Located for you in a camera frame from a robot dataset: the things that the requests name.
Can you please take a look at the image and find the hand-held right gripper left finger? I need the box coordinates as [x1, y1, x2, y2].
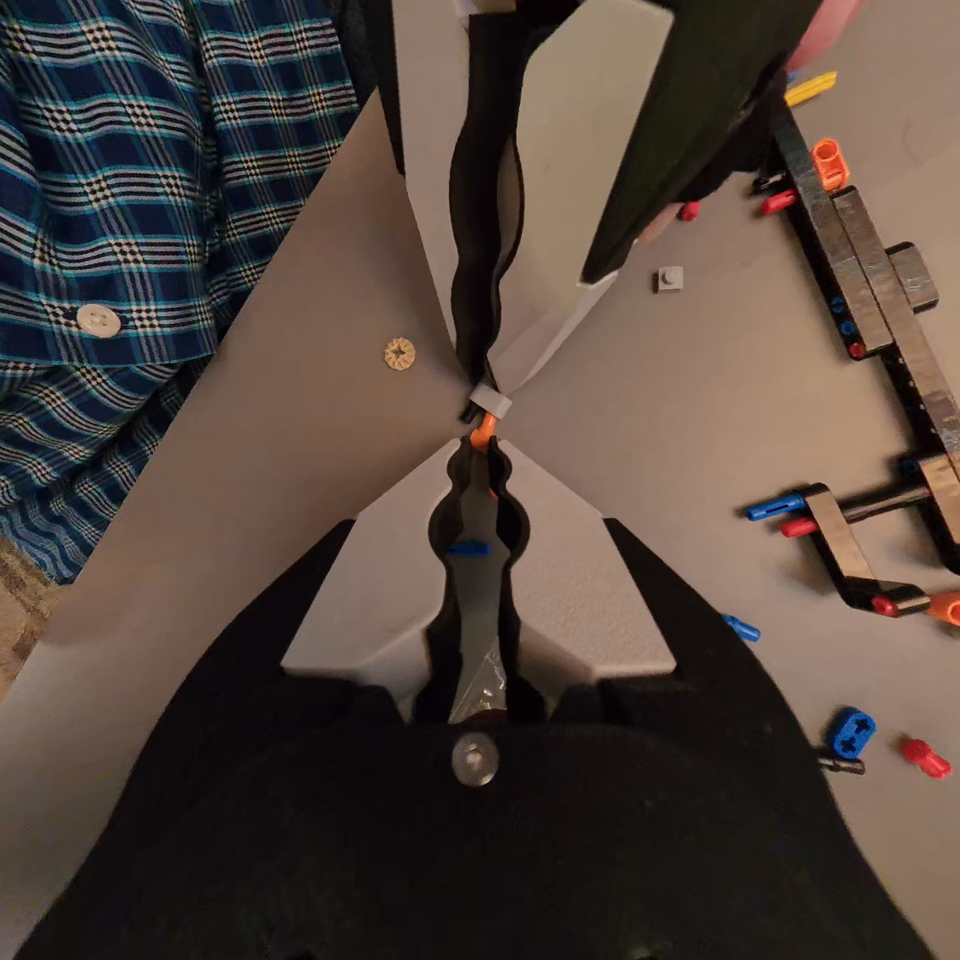
[280, 436, 468, 727]

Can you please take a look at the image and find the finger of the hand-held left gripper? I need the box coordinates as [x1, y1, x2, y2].
[391, 0, 498, 393]
[480, 0, 675, 396]

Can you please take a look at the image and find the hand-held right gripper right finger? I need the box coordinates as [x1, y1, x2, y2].
[487, 436, 678, 727]

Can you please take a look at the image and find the grey lego axle subassembly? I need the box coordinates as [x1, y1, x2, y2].
[459, 360, 516, 423]

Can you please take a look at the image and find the yellow lego piece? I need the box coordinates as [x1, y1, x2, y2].
[783, 71, 839, 108]

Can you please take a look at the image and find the long black lego beam assembly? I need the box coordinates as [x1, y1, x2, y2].
[752, 112, 960, 481]

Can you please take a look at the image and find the clear plastic bag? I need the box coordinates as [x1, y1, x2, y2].
[450, 645, 511, 725]

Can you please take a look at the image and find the plaid shirt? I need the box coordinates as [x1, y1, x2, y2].
[0, 0, 376, 586]

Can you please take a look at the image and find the blue connector with black pin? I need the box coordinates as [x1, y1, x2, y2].
[816, 707, 879, 775]

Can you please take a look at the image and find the black lego frame assembly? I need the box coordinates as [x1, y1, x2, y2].
[746, 457, 960, 627]

